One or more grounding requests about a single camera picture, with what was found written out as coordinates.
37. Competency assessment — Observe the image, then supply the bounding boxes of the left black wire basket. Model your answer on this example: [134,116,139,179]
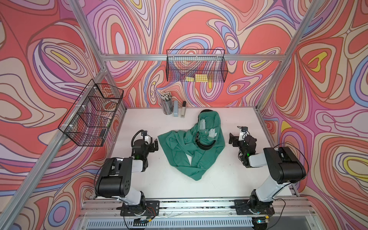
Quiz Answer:
[58,80,124,147]

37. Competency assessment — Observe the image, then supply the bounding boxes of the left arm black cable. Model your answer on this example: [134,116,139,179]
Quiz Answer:
[130,129,146,150]

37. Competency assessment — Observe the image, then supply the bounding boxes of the aluminium front rail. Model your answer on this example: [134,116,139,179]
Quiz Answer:
[79,197,316,218]

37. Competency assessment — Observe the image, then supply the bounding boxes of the beige black stapler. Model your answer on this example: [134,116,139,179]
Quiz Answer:
[180,101,186,118]

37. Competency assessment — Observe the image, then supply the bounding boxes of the clear cup of pencils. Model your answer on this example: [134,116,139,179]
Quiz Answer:
[161,92,173,115]

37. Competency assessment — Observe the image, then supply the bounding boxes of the black leather belt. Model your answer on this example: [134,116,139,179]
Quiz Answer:
[195,109,216,150]

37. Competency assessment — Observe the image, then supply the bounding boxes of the light blue stapler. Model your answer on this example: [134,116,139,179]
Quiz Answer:
[173,100,179,117]

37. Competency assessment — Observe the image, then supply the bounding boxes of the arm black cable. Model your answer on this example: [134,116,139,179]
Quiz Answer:
[130,129,146,150]
[273,143,310,176]

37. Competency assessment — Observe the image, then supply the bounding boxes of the green trousers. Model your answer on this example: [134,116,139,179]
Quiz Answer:
[158,111,225,181]

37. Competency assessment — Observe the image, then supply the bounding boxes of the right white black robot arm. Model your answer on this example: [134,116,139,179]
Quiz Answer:
[229,133,307,213]

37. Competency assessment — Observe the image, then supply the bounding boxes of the yellow sticky note pad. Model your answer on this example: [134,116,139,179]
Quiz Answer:
[195,74,209,82]

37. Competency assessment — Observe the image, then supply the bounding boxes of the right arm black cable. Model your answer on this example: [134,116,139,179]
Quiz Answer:
[273,143,310,176]

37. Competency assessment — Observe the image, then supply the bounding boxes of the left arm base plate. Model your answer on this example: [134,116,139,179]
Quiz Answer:
[120,200,160,217]

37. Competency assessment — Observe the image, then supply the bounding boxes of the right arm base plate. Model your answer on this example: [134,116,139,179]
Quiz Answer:
[230,199,275,216]

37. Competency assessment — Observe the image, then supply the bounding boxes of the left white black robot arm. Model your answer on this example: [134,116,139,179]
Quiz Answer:
[95,140,159,209]

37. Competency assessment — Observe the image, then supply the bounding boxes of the back black wire basket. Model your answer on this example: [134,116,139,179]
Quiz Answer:
[166,48,228,83]

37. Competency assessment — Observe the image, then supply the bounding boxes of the black wire basket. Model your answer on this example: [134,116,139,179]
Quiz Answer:
[58,80,124,147]
[166,48,228,83]

